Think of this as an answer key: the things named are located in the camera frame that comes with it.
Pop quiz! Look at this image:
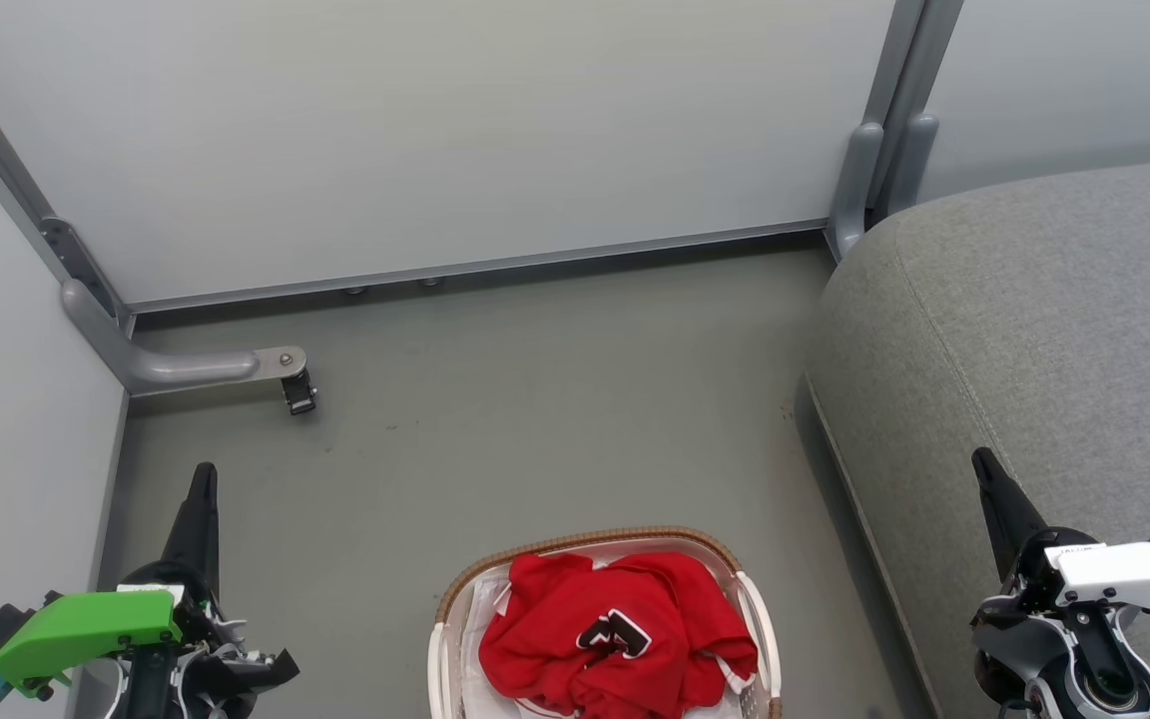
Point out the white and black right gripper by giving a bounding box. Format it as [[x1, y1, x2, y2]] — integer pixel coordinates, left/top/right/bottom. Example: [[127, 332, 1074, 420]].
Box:
[[971, 447, 1150, 640]]

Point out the black caster wheel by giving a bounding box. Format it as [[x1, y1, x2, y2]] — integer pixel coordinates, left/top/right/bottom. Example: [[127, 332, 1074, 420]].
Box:
[[282, 369, 318, 416]]

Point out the red sports jersey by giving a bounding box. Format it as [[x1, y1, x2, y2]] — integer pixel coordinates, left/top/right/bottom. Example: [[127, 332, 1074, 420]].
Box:
[[478, 551, 760, 719]]

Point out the grey corner partition post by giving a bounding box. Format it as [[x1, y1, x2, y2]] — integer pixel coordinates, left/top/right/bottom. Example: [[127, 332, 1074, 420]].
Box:
[[0, 30, 134, 336]]

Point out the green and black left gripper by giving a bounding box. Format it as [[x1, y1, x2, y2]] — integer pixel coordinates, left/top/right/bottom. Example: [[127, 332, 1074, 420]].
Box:
[[0, 461, 237, 700]]

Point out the grey fabric sofa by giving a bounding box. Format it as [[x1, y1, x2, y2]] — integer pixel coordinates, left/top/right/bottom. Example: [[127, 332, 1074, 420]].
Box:
[[805, 155, 1150, 719]]

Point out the white basket with woven rim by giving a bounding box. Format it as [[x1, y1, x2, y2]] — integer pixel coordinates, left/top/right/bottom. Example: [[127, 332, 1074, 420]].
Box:
[[427, 526, 784, 719]]

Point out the grey partition foot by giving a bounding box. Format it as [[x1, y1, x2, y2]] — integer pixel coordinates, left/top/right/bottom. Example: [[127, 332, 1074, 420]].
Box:
[[61, 280, 308, 395]]

